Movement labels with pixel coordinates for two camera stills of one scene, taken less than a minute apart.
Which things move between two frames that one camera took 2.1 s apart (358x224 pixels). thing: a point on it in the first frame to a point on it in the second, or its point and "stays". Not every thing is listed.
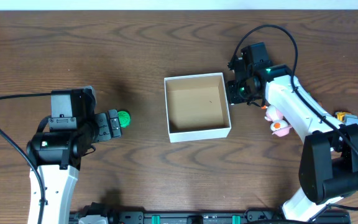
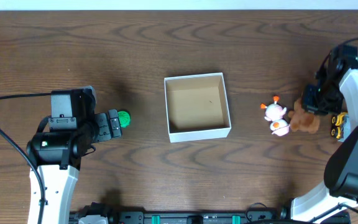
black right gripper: x=233 y=97 to x=309 y=102
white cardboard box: x=197 y=107 stays
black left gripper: x=105 y=126 stays
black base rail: x=137 y=216 stays
